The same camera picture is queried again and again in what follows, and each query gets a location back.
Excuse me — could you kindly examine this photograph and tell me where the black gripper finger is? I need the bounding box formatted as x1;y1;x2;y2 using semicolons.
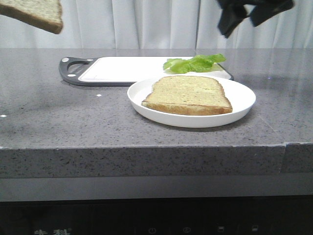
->
217;0;247;38
249;0;294;27

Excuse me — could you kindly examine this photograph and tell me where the green lettuce leaf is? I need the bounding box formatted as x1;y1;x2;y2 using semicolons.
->
163;54;226;74

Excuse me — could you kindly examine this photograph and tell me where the white round plate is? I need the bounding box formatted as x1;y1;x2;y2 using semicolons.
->
127;77;256;128

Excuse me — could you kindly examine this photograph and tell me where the white curtain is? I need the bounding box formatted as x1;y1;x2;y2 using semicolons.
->
0;0;313;49

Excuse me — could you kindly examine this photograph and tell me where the black appliance control panel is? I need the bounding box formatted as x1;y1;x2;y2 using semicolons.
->
0;196;313;235

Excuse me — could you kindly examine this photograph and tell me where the white grey cutting board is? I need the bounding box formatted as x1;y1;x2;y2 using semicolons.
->
58;56;235;87

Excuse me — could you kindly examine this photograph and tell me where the bread slice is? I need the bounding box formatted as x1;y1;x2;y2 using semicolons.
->
0;0;63;34
141;75;233;116

